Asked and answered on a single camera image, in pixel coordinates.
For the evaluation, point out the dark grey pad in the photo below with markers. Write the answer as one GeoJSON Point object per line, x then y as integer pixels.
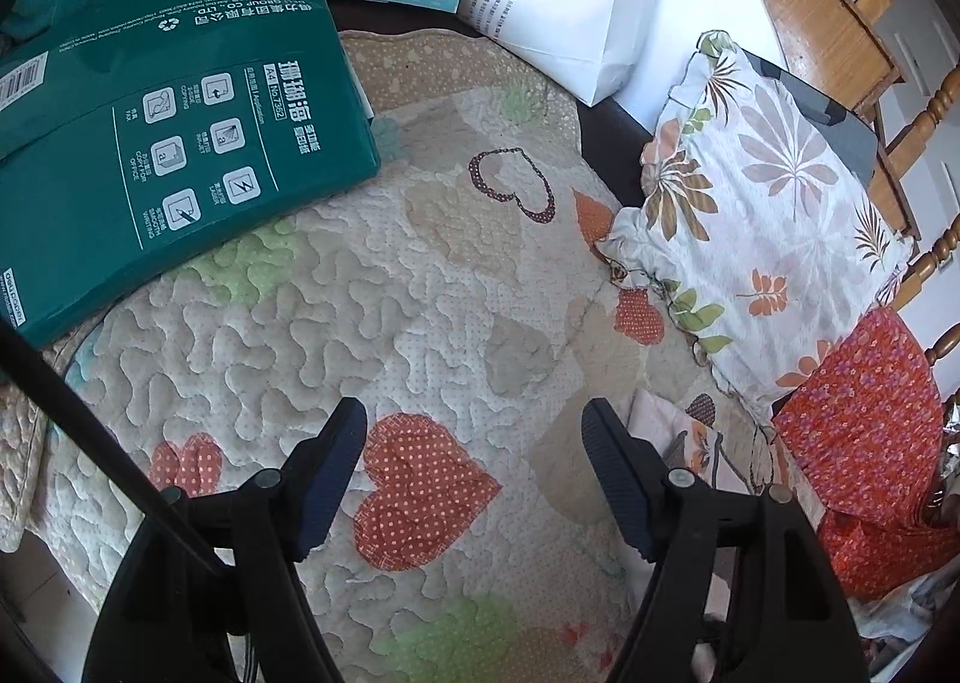
{"type": "Point", "coordinates": [832, 120]}

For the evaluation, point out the heart-patterned quilt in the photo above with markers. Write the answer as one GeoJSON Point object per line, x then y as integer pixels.
{"type": "Point", "coordinates": [420, 278]}

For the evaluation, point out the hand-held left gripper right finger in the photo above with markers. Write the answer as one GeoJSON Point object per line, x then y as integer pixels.
{"type": "Point", "coordinates": [619, 480]}

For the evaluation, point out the floral leaf-print pillow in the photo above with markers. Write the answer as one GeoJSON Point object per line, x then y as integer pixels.
{"type": "Point", "coordinates": [757, 203]}

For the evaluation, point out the red floral pillow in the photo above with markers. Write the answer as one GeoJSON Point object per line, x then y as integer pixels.
{"type": "Point", "coordinates": [862, 443]}

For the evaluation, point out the silver foil wrap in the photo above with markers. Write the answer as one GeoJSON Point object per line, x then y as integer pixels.
{"type": "Point", "coordinates": [952, 435]}

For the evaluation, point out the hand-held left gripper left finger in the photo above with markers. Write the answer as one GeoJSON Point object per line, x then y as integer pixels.
{"type": "Point", "coordinates": [330, 480]}

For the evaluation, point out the white patterned cloth pile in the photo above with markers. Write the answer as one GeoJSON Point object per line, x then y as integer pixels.
{"type": "Point", "coordinates": [907, 623]}

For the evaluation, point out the dark brown upholstery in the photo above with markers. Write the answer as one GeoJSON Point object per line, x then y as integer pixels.
{"type": "Point", "coordinates": [611, 150]}

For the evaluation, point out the wooden spindle headboard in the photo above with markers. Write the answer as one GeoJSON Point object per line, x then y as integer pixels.
{"type": "Point", "coordinates": [892, 83]}

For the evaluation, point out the green paper ream box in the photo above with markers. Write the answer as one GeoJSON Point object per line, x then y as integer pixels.
{"type": "Point", "coordinates": [142, 150]}

